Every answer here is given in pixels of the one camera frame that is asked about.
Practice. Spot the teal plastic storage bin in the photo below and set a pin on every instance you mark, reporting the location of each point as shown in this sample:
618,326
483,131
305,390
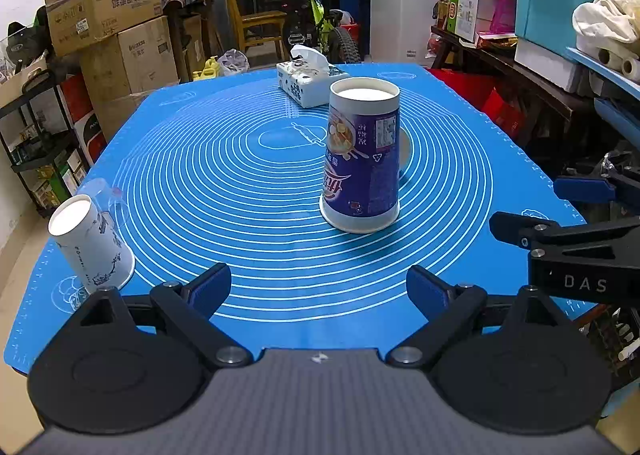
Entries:
550,5

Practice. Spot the purple paper cup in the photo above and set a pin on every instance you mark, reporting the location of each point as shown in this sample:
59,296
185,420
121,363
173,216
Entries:
360,170

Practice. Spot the large plain cardboard box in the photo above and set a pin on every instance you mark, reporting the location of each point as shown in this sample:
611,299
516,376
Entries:
135,57

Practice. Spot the black metal shelf rack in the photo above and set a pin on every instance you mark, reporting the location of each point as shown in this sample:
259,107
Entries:
35,135

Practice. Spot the cream white cloth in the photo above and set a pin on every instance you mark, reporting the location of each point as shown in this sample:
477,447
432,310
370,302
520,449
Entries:
607,20

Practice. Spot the open printed cardboard box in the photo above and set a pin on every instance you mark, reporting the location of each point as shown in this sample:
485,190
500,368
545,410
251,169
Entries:
100,5

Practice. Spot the green and white carton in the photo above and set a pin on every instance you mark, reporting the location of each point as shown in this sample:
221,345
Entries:
465,12

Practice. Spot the wooden chair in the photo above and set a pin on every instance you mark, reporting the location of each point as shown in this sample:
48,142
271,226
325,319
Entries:
260,27

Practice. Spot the blue silicone baking mat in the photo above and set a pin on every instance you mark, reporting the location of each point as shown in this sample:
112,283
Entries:
225,195

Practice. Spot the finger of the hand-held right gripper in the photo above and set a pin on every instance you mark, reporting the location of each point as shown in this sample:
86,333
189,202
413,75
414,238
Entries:
585,189
515,227

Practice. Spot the clear glass cup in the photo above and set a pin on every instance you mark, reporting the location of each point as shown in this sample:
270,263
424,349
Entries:
111,191

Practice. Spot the yellow plastic jug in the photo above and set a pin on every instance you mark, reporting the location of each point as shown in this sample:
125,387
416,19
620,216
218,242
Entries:
207,70

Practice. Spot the black and green bicycle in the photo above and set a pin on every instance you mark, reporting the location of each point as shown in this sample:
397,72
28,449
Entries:
325,20

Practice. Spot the white foam box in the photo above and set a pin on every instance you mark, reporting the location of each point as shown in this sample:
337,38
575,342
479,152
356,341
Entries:
542,62

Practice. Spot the dark wooden side table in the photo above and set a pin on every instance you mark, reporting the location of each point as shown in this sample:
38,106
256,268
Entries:
530,80

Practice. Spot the white chest freezer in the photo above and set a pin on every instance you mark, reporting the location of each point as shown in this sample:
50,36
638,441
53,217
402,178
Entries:
402,15

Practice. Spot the white paper cup blue print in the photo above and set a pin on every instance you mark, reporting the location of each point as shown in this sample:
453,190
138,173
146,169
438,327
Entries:
90,245

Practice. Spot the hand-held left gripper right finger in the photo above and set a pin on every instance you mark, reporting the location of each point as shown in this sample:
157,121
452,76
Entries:
425,291

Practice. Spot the pink bag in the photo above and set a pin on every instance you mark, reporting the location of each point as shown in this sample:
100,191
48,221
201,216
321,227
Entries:
505,5

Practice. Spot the red and white carton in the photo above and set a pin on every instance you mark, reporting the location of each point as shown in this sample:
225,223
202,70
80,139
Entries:
85,120

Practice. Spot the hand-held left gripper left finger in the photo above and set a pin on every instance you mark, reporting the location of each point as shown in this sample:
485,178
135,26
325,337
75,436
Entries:
212,287

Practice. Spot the crumpled clear plastic bag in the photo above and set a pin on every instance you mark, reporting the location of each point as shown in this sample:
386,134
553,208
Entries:
234,62

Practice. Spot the white patterned tissue box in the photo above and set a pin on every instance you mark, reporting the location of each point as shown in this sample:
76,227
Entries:
306,84

